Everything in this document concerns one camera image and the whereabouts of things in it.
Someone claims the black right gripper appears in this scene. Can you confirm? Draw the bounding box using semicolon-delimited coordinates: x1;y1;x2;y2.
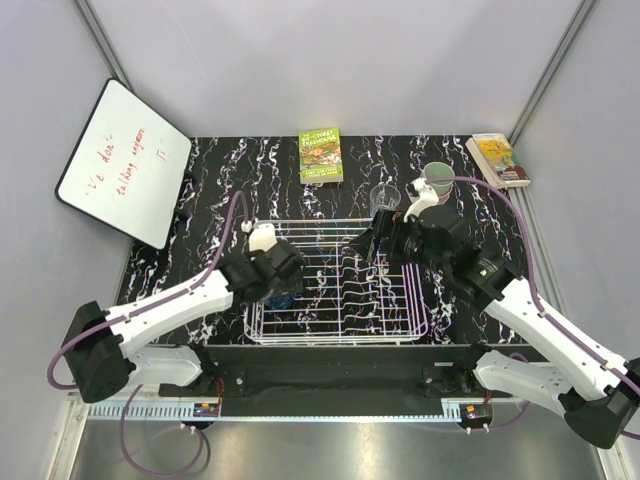
348;208;450;276

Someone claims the dark blue ceramic mug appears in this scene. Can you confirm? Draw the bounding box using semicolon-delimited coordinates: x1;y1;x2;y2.
268;294;295;310

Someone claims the clear glass cup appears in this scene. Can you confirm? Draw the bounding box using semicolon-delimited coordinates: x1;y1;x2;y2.
369;183;401;218

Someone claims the light green plastic cup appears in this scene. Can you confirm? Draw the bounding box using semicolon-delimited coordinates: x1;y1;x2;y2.
421;162;455;189

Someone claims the pink plastic cup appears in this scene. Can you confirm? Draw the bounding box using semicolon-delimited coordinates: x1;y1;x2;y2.
434;182;453;205

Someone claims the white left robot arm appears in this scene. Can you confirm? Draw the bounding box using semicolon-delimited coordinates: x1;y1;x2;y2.
61;240;305;404

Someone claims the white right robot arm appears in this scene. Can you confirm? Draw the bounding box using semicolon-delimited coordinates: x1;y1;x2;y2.
349;206;639;449

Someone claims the green paperback book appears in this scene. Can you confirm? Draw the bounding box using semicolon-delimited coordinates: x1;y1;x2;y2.
298;128;344;185

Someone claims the left orange connector board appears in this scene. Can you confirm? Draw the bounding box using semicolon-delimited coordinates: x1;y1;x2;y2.
193;402;220;417

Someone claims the orange connector board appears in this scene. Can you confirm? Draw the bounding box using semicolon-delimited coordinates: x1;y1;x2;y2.
465;404;492;420
193;402;220;417

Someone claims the yellow paperback book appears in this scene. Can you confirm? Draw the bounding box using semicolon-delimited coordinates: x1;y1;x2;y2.
465;133;531;189

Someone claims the white whiteboard with red writing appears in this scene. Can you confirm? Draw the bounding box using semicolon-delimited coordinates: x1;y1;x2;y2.
55;79;192;249

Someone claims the right orange connector board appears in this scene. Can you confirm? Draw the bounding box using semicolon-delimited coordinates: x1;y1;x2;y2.
465;404;492;420

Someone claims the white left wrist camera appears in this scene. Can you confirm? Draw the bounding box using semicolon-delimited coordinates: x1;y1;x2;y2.
241;221;277;252

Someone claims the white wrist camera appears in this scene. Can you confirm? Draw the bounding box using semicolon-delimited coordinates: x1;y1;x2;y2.
403;177;440;223
241;221;277;252

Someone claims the white wire dish rack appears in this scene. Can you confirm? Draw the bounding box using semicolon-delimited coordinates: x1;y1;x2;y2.
244;218;428;346

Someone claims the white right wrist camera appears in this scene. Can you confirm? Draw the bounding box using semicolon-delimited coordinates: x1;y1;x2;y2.
403;177;440;223

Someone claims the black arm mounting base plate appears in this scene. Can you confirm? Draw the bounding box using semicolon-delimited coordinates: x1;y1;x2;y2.
158;343;551;419

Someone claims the slotted cable duct rail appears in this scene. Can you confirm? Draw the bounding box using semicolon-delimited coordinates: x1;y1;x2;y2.
88;401;219;421

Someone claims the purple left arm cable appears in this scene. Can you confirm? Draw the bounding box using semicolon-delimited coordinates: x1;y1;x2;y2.
46;191;251;391

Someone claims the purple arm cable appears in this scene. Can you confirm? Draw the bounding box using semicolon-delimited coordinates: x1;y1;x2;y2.
424;175;631;374
46;191;251;391

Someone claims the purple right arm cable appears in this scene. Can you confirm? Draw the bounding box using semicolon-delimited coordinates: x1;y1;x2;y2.
424;175;631;374

